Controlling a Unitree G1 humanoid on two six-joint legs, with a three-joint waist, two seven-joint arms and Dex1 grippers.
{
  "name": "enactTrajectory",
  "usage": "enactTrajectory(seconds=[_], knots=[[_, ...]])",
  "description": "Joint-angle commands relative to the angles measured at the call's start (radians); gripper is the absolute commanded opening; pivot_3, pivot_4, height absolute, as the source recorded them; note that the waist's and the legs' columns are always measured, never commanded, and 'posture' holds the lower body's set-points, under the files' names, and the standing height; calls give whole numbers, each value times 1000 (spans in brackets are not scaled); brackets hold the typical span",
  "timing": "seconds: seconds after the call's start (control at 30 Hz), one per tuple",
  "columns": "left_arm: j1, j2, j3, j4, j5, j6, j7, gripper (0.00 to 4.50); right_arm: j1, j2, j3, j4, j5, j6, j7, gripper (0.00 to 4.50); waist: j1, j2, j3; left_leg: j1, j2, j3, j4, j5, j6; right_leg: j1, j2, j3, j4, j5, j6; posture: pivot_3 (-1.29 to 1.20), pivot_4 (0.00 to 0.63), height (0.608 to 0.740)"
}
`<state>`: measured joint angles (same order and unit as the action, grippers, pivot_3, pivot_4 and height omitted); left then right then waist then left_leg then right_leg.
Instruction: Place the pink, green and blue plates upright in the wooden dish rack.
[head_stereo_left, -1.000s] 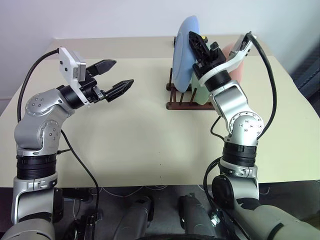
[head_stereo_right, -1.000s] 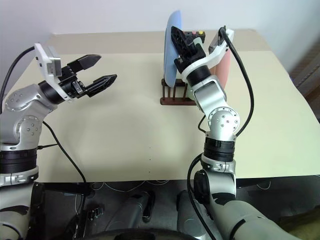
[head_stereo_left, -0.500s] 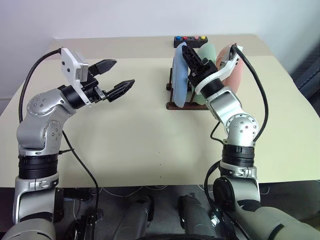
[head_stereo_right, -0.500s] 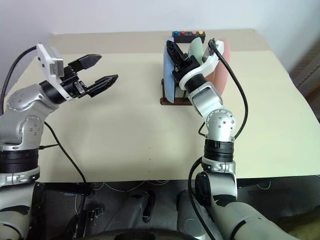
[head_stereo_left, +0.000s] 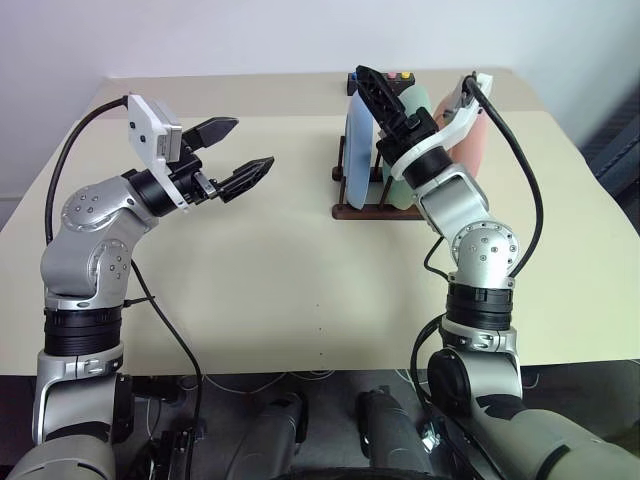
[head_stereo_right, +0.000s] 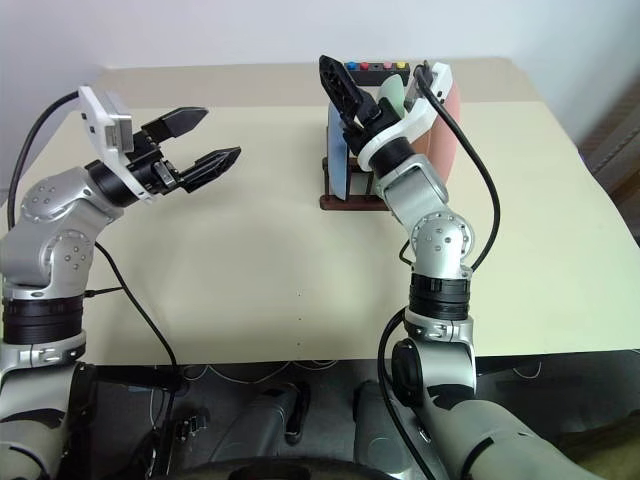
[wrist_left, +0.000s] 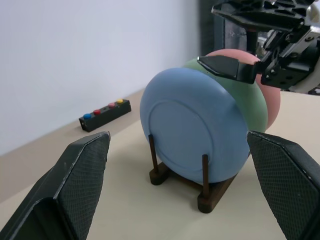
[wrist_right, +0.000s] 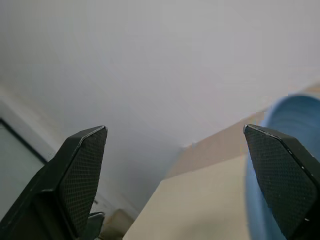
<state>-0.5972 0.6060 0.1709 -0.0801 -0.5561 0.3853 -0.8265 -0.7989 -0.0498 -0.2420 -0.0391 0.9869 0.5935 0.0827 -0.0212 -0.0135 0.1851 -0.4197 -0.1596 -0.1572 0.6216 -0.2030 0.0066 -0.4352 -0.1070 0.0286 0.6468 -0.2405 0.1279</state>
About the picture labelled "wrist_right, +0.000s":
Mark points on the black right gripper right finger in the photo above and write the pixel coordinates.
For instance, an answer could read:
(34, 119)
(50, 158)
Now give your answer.
(287, 180)

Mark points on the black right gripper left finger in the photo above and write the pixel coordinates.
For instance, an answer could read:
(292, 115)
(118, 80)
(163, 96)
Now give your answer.
(50, 200)

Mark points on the blue plate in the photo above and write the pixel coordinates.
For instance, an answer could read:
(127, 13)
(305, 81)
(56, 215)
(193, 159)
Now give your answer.
(295, 112)

